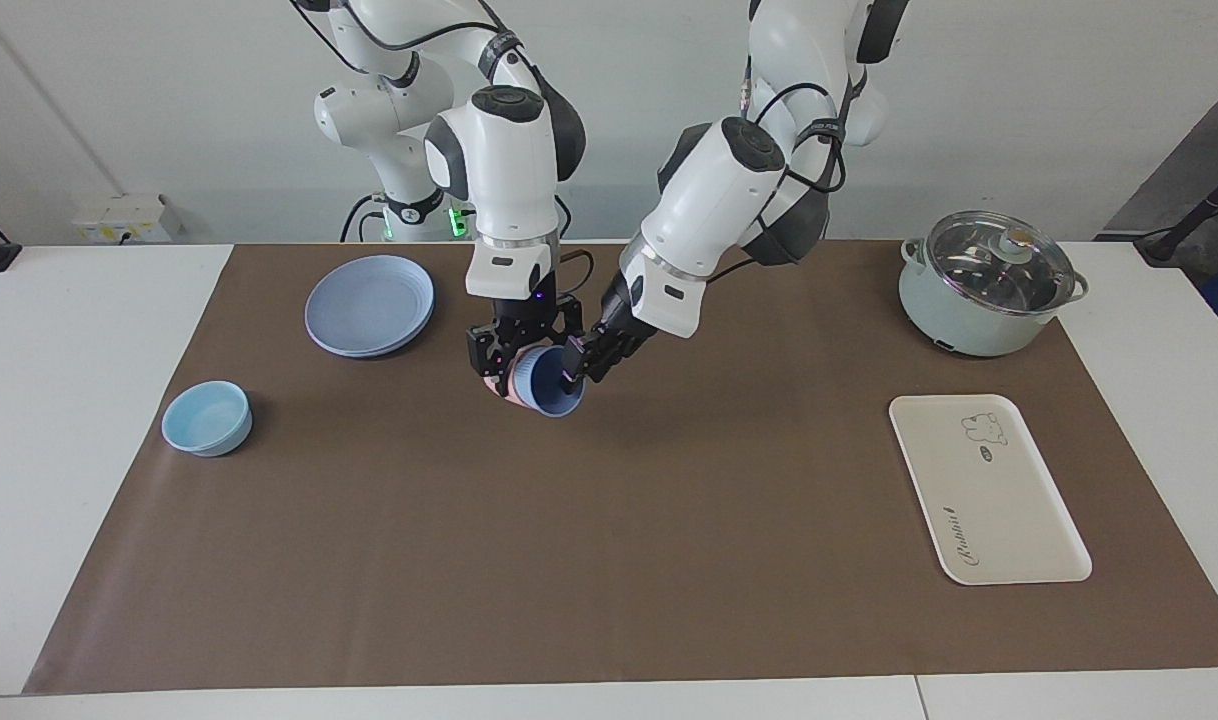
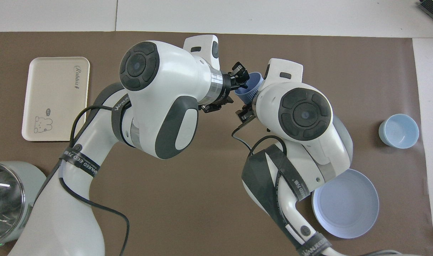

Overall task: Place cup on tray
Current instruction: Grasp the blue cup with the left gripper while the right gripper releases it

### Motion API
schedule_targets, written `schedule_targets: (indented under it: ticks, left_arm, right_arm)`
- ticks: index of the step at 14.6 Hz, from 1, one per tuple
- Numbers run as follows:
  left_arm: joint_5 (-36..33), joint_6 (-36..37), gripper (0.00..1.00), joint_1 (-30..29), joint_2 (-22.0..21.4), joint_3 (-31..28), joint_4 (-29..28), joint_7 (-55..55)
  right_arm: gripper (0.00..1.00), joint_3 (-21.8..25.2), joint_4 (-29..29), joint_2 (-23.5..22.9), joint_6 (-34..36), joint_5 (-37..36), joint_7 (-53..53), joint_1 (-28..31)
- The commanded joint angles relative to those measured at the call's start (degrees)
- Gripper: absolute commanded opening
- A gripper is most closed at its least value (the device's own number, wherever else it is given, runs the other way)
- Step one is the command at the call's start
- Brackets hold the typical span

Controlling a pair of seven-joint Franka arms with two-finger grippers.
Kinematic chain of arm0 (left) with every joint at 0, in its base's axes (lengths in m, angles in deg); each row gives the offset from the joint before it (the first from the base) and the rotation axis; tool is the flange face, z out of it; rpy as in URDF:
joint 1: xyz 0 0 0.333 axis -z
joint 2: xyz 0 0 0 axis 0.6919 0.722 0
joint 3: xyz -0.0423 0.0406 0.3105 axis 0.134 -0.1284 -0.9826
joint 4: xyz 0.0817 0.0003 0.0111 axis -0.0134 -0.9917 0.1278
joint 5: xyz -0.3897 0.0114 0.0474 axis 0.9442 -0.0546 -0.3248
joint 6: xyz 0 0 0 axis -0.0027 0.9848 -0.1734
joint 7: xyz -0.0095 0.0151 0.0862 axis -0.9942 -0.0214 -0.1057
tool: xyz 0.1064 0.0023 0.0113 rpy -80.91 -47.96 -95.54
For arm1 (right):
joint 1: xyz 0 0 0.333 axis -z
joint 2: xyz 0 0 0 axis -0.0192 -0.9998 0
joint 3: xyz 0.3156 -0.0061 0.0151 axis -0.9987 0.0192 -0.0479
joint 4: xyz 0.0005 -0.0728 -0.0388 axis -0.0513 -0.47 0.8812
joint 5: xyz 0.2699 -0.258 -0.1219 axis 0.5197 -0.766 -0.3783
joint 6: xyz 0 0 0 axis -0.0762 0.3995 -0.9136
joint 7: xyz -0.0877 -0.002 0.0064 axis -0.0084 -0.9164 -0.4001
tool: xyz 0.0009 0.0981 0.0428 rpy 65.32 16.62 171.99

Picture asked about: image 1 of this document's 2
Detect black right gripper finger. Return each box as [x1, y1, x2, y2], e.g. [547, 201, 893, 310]
[551, 296, 585, 349]
[465, 324, 516, 380]

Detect blue plastic cup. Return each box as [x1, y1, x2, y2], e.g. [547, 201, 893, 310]
[509, 346, 587, 419]

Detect pink plastic cup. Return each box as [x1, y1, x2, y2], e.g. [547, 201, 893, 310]
[479, 350, 532, 407]

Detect cream rabbit print tray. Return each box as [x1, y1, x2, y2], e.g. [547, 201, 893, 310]
[888, 394, 1093, 586]

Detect lavender blue plate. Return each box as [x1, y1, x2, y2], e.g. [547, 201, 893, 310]
[304, 255, 436, 359]

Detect brown paper table mat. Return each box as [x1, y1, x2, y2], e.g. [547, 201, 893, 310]
[22, 240, 1218, 696]

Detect light blue bowl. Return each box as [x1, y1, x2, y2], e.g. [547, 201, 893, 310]
[161, 380, 253, 458]

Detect mint green cooking pot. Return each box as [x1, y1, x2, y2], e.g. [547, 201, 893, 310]
[898, 212, 1090, 358]

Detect black stand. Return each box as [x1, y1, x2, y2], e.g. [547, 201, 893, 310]
[1134, 160, 1218, 267]

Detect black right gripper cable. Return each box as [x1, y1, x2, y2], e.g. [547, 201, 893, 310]
[557, 249, 598, 302]

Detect black right base cable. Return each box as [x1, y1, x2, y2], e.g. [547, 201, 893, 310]
[339, 193, 390, 244]

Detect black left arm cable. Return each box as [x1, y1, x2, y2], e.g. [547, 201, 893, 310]
[741, 50, 852, 198]

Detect white wall socket box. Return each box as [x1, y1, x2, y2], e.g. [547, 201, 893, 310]
[72, 193, 182, 244]

